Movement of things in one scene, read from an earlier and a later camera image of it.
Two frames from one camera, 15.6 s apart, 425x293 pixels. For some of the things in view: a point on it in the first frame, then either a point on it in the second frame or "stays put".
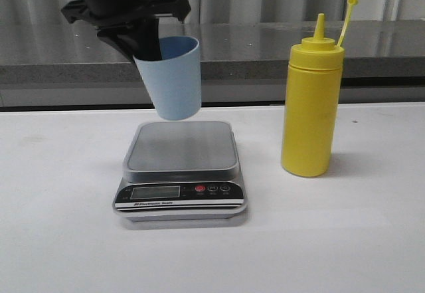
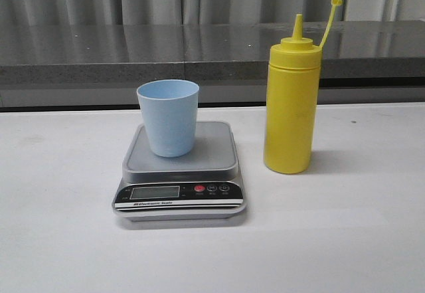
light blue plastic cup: [173, 84] → [169, 108]
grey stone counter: [242, 61] stays put
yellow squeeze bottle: [311, 102] → [292, 100]
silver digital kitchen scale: [181, 171] stays put
